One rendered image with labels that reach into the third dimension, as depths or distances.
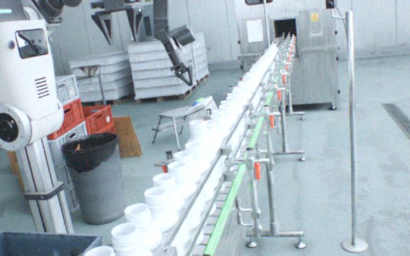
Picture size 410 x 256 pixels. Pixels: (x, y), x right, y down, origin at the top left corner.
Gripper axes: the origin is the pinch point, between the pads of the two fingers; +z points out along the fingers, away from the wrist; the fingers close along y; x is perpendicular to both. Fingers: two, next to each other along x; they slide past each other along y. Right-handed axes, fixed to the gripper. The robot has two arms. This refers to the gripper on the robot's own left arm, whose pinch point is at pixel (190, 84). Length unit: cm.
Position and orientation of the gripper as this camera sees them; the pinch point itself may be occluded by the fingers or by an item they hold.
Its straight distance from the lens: 157.5
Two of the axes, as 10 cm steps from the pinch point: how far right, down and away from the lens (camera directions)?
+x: -8.7, 3.7, 3.3
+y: 2.4, -2.8, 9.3
